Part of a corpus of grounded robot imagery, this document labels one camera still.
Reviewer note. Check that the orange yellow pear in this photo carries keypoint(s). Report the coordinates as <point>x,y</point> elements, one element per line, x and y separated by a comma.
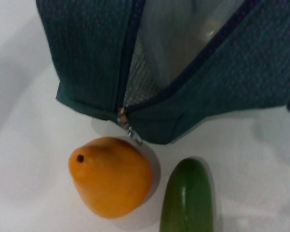
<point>111,178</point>

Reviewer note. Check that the green cucumber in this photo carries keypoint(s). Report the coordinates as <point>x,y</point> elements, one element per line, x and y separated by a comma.
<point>187,198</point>

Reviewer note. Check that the dark teal lunch bag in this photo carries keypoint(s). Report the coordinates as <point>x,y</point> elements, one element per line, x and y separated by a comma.
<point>232,72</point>

